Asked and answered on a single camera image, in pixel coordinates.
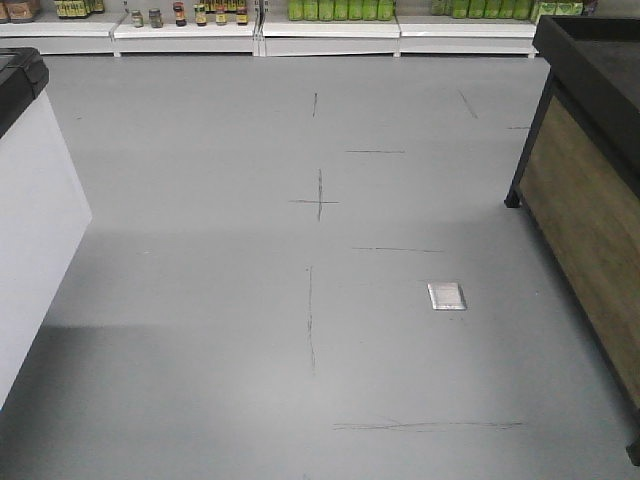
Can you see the metal floor plate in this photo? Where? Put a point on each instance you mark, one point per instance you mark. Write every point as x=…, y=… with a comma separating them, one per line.
x=446, y=296

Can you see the green drink bottle row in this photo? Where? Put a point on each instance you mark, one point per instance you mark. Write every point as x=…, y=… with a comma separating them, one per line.
x=340, y=10
x=482, y=9

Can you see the yellow-label sauce jar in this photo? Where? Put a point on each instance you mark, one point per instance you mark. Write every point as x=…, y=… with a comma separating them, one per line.
x=200, y=14

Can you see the white store shelving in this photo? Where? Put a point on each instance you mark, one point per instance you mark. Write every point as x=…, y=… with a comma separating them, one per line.
x=269, y=33

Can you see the black wooden produce stand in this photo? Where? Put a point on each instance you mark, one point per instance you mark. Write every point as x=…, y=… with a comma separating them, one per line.
x=578, y=177

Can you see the green drink bottle row right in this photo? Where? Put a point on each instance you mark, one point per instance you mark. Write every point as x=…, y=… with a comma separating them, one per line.
x=482, y=9

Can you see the red-lid sauce jar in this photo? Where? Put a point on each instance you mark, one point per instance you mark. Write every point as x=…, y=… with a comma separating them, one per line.
x=179, y=13

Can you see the white chest freezer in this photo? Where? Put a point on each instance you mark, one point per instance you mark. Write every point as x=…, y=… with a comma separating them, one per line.
x=44, y=209

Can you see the dark pickle jar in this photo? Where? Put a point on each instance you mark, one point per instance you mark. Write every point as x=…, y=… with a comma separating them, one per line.
x=155, y=18

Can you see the green-lid sauce jar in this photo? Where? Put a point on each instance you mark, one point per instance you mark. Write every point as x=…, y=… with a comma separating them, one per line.
x=137, y=19

